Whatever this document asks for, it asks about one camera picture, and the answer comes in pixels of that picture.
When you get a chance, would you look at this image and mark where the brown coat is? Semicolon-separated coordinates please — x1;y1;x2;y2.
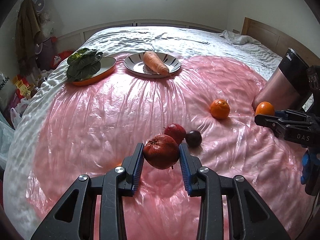
15;0;42;68

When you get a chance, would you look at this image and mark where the pink plastic sheet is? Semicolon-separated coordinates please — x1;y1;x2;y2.
25;54;308;240

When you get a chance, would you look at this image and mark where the yellow red box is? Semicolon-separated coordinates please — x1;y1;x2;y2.
15;74;34;98

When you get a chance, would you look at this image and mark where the red plastic bag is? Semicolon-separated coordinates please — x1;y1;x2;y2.
51;51;73;68

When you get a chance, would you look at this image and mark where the grey printed bag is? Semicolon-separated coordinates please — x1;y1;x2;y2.
0;71;15;110

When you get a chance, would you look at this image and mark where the dark purple cabinet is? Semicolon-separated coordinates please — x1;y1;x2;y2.
37;37;57;70

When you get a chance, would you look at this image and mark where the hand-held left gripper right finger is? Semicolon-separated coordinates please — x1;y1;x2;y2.
178;142;292;240

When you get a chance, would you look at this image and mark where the dark plum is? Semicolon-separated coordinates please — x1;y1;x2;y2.
185;130;202;147

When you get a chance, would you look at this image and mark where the orange dish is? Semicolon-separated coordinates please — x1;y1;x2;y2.
71;57;117;87

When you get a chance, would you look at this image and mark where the striped white plate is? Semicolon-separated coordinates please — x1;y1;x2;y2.
123;52;181;78

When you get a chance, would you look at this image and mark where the clear plastic bag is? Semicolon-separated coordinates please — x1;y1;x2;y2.
40;14;54;39

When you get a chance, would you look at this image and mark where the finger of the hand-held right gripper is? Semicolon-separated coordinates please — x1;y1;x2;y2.
254;114;284;130
274;109;315;120

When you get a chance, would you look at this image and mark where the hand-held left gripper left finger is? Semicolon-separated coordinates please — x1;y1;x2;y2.
30;142;144;240

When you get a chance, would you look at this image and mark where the tall grey copper appliance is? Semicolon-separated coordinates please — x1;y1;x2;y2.
251;47;315;112

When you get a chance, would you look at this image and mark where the green leafy vegetable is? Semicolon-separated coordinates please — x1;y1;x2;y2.
66;48;104;82

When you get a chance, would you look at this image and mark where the orange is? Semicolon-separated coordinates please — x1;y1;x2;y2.
255;101;275;117
209;99;230;120

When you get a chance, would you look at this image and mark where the red apple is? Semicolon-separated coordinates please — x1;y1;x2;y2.
143;134;180;170
164;123;187;144

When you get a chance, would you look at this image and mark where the carrot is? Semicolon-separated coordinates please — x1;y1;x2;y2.
143;51;173;77

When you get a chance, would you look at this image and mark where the wooden headboard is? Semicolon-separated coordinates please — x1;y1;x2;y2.
241;17;320;63

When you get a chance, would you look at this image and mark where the crumpled white blanket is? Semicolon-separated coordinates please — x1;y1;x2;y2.
217;29;263;46

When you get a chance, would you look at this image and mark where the white plastic bag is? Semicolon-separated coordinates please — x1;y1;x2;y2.
10;97;33;128

